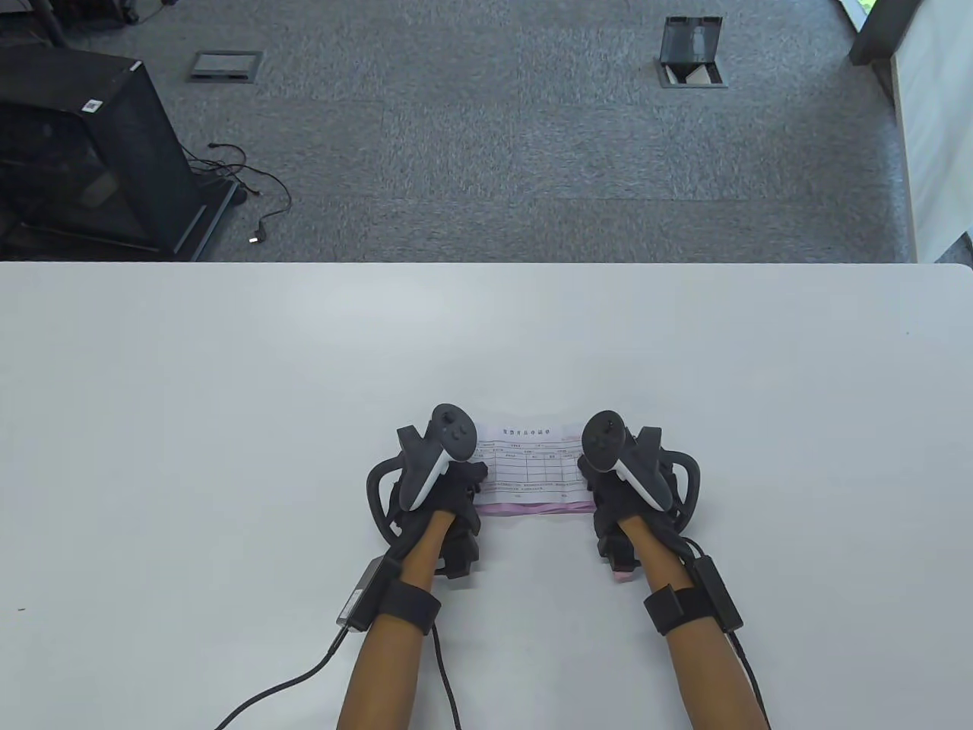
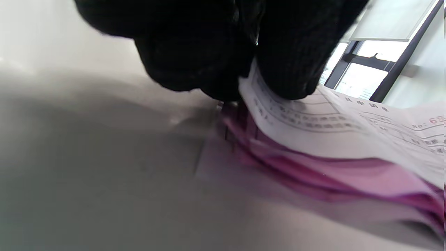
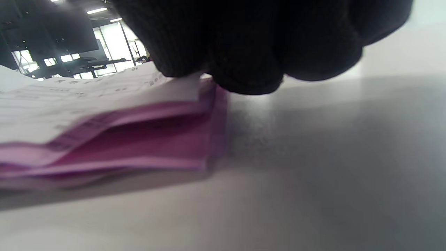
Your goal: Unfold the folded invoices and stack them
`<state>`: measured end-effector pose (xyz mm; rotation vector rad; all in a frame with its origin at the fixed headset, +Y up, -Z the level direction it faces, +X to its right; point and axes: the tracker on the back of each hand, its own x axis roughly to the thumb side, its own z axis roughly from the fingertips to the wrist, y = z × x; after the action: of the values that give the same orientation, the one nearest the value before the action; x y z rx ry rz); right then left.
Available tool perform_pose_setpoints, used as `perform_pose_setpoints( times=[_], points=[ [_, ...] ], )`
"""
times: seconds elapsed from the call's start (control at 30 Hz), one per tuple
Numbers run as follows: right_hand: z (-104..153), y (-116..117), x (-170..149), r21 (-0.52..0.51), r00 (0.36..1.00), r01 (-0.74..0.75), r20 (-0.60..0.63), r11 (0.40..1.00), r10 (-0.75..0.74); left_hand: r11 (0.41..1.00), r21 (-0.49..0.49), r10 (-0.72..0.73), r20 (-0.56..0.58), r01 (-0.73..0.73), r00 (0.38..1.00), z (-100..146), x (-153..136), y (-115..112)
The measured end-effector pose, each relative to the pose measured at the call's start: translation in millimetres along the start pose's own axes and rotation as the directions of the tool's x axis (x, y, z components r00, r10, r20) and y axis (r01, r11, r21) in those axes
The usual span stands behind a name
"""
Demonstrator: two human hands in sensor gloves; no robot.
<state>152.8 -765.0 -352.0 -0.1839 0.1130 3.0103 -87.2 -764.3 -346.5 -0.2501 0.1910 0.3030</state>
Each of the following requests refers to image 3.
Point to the white paper invoice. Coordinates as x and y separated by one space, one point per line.
69 104

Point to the large black screen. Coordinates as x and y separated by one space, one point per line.
52 28

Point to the person's right hand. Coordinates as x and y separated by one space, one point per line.
261 38

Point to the ceiling strip light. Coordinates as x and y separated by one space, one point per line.
97 10
116 20

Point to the black background desk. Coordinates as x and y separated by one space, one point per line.
80 64

